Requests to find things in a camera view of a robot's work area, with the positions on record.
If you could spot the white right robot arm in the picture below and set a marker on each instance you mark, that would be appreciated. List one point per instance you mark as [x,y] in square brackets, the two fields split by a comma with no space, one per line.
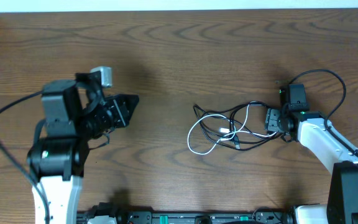
[313,131]

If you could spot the black mounting rail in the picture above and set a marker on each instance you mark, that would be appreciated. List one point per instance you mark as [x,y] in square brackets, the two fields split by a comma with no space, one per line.
[111,213]

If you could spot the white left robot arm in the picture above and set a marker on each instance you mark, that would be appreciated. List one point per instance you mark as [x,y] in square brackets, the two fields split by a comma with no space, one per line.
[75,113]

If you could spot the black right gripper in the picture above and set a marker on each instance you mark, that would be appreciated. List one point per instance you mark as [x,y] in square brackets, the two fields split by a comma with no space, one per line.
[272,119]

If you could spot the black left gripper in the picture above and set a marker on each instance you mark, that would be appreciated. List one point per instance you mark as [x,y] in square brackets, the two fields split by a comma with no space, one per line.
[123,113]

